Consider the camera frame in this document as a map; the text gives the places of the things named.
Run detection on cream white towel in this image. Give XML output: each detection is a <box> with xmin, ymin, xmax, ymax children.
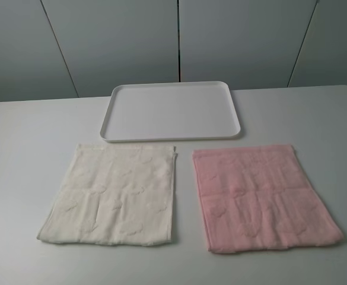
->
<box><xmin>37</xmin><ymin>144</ymin><xmax>177</xmax><ymax>246</ymax></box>

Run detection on pink towel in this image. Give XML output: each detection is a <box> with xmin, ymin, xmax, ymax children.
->
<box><xmin>192</xmin><ymin>144</ymin><xmax>344</xmax><ymax>254</ymax></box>

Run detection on white plastic tray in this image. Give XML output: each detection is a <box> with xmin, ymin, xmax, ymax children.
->
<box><xmin>100</xmin><ymin>81</ymin><xmax>241</xmax><ymax>143</ymax></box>

